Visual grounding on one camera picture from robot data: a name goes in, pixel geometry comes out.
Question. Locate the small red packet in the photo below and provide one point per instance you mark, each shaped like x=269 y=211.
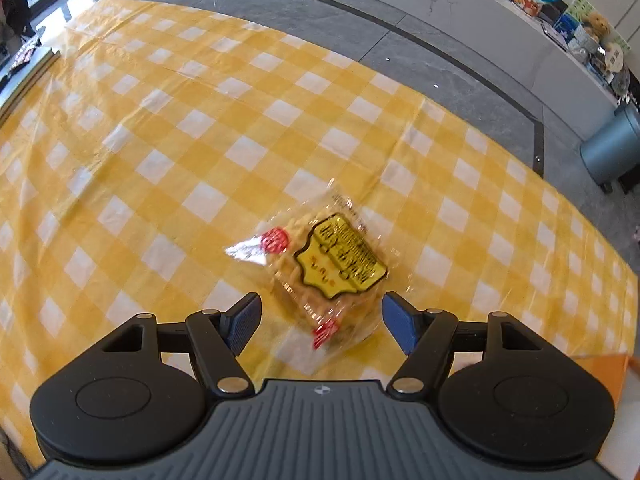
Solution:
x=24 y=55

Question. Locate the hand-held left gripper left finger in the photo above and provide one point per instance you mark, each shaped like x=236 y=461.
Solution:
x=245 y=322

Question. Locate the orange cardboard box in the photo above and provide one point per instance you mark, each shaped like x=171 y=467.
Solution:
x=600 y=370

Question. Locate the yellow checked tablecloth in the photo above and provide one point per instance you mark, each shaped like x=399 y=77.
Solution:
x=150 y=135

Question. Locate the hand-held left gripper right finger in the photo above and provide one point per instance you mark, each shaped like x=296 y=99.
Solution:
x=400 y=322

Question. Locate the clear yellow-label biscuit packet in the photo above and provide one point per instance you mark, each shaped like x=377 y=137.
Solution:
x=335 y=260

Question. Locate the teddy bear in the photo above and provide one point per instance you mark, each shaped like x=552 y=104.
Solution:
x=595 y=30

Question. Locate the marble TV console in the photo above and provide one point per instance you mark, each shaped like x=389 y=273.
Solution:
x=500 y=35

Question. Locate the grey trash bin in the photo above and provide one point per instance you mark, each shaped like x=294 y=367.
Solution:
x=612 y=150

